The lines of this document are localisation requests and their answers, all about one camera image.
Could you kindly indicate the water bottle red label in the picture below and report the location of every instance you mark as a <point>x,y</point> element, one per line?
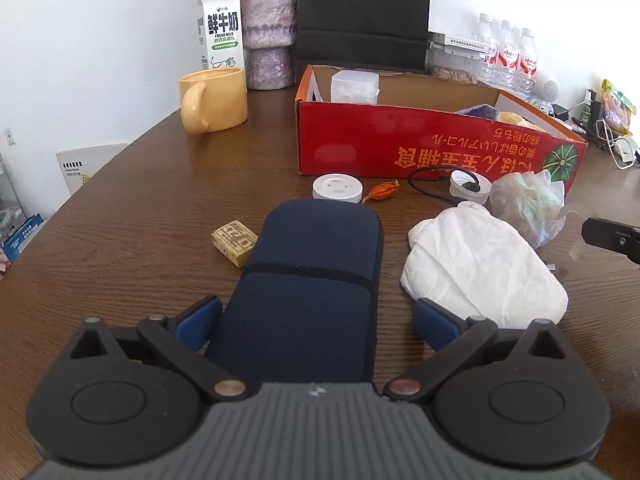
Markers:
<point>487,55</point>
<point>506,60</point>
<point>527,67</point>

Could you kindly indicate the purple knitted cloth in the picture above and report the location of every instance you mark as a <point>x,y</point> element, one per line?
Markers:
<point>477,111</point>

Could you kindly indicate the black paper bag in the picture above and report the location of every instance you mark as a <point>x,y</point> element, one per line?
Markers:
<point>360,10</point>

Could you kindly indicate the clear seed container white lid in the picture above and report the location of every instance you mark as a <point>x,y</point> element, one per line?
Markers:
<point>455,74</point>

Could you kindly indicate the clear plastic swab box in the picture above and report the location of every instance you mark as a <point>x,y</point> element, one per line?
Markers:
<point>352,86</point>

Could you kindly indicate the white cardboard box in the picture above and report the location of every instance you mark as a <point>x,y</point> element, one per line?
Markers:
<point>90,165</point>

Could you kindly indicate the black power adapter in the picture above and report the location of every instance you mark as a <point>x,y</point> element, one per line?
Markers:
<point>557,111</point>

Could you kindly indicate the red cardboard box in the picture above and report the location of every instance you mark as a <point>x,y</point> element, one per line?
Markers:
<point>350,140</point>

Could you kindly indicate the white green milk carton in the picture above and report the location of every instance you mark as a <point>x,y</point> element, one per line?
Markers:
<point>220,25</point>

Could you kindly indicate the white cloth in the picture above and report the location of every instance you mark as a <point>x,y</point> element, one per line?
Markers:
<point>480,270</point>

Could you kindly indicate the yellow white plush toy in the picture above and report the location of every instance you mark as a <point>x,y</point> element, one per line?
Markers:
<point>515,119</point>

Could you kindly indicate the blue white carton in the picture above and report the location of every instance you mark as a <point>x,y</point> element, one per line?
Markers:
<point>22,237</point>

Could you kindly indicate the yellow mug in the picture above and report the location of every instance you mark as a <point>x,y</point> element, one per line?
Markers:
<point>220,100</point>

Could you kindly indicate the yellow pink snack packet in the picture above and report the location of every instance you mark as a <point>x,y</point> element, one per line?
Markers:
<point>617,107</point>

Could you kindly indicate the purple speckled vase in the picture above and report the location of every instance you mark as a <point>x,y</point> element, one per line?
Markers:
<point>267,20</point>

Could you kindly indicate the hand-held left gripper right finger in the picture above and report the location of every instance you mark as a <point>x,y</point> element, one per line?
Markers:
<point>435,322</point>

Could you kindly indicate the white wall socket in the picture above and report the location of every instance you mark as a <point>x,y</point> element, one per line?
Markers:
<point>8,136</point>

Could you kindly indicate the dark blue case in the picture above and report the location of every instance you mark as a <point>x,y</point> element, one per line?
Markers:
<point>300,270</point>

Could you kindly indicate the white round disc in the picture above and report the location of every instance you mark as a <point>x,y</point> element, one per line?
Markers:
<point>337,187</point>

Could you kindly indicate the white robot speaker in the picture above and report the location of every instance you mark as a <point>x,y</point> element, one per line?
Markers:
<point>547,87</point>

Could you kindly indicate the plastic bag green contents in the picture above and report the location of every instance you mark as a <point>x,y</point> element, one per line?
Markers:
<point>525,200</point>

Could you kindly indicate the white plug adapter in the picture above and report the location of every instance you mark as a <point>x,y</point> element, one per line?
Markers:
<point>625,150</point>

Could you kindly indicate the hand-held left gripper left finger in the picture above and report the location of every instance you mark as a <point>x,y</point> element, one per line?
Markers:
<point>195,322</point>

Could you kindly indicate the small yellow box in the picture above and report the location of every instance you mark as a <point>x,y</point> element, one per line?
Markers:
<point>232,240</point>

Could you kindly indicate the orange dried petal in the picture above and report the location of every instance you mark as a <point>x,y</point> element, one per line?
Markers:
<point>382,191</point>

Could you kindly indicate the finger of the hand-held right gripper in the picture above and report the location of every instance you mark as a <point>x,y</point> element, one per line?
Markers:
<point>610,235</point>

